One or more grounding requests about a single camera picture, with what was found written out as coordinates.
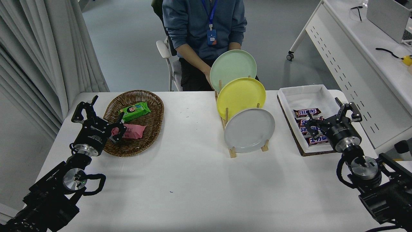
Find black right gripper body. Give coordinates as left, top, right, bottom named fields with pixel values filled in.
left=323, top=118, right=362, bottom=150

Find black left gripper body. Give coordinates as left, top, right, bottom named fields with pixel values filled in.
left=73, top=117, right=112, bottom=152

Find grey round plate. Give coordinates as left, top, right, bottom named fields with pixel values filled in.
left=224, top=108, right=276, bottom=153

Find yellow round plate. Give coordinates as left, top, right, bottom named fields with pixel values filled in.
left=216, top=77, right=267, bottom=120

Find wooden plate rack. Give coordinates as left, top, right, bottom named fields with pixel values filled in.
left=214, top=76, right=270, bottom=159

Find pale green round plate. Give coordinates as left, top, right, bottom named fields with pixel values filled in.
left=210, top=49, right=257, bottom=92

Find person's right hand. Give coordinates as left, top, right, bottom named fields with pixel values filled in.
left=203, top=66, right=214, bottom=88

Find brown Snickers bar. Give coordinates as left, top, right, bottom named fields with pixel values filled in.
left=293, top=108, right=322, bottom=118
left=299, top=126, right=319, bottom=136
left=295, top=117, right=324, bottom=127

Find pink snack pack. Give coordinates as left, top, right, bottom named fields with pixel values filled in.
left=111, top=124, right=146, bottom=140

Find green snack pack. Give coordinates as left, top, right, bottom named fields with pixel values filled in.
left=119, top=102, right=151, bottom=123

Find white lined tray dark base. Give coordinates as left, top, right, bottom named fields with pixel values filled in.
left=277, top=84, right=346, bottom=157

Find brown wicker basket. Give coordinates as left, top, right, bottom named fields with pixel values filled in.
left=103, top=90, right=164, bottom=158

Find white desk with perforated panel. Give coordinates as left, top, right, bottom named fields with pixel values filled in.
left=286, top=0, right=412, bottom=153

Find pale grey curtain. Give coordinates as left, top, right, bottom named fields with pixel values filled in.
left=0, top=0, right=110, bottom=140

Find white chair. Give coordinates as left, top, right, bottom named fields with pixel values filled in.
left=156, top=37, right=182, bottom=92

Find black eyeglasses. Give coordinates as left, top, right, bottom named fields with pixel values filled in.
left=350, top=6, right=363, bottom=22

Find silver laptop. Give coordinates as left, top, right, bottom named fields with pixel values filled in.
left=366, top=0, right=412, bottom=44

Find dark green jacket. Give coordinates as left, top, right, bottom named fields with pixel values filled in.
left=151, top=0, right=177, bottom=57

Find person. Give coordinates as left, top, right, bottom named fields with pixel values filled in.
left=163, top=0, right=248, bottom=92

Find black cable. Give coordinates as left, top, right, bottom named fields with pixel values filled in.
left=376, top=48, right=403, bottom=60

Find blue lanyard with badge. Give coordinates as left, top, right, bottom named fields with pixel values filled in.
left=201, top=0, right=218, bottom=45

